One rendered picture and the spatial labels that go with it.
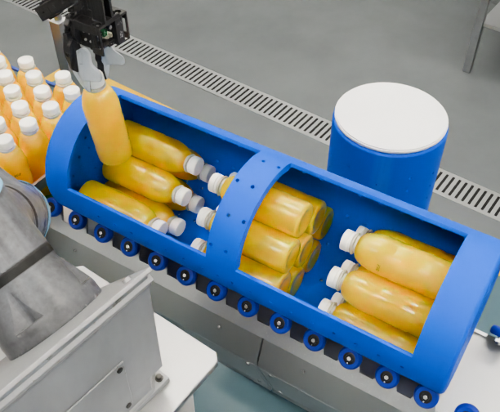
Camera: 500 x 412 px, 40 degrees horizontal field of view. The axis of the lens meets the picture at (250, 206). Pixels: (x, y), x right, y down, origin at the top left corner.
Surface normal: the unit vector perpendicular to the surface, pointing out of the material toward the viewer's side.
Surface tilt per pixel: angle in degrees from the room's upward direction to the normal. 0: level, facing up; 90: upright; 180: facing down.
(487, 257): 5
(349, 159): 90
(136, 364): 90
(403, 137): 0
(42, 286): 24
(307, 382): 70
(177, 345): 0
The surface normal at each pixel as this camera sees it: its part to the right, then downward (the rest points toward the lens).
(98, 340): 0.77, 0.45
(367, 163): -0.46, 0.63
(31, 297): 0.07, -0.28
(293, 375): -0.50, 0.33
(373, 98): 0.00, -0.71
